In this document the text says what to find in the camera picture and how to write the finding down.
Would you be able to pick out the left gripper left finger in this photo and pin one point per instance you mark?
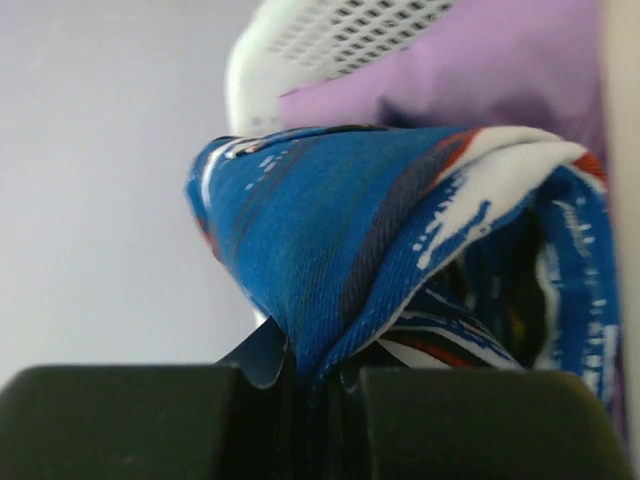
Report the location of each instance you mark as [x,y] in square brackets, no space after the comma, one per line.
[199,421]

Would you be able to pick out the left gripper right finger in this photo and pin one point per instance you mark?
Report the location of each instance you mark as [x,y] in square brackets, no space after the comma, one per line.
[390,423]

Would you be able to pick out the blue patterned trousers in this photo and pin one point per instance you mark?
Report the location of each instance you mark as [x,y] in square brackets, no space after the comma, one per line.
[450,246]

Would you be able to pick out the purple trousers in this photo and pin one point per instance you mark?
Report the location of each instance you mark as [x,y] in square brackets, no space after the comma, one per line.
[529,63]

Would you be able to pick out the white plastic basket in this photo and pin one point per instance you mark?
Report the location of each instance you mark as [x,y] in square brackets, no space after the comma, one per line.
[289,44]

